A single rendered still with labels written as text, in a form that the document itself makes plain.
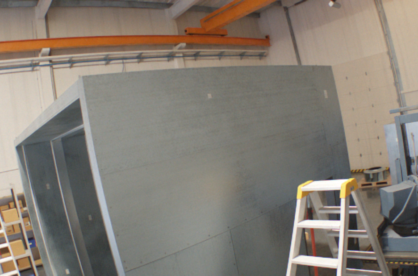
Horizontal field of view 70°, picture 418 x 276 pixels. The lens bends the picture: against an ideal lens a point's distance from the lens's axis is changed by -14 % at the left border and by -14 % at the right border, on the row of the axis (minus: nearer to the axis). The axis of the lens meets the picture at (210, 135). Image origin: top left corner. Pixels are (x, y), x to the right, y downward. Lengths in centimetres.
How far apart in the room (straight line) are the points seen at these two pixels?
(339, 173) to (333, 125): 48
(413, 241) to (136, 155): 264
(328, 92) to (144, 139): 209
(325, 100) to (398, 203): 122
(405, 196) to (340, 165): 76
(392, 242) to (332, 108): 148
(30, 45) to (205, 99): 865
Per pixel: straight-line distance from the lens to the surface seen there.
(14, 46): 1048
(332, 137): 346
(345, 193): 205
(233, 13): 1243
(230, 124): 241
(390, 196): 328
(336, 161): 348
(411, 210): 337
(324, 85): 348
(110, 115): 194
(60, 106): 242
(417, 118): 403
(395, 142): 880
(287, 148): 284
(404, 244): 356
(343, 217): 204
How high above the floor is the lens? 277
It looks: 1 degrees down
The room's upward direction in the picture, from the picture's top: 11 degrees counter-clockwise
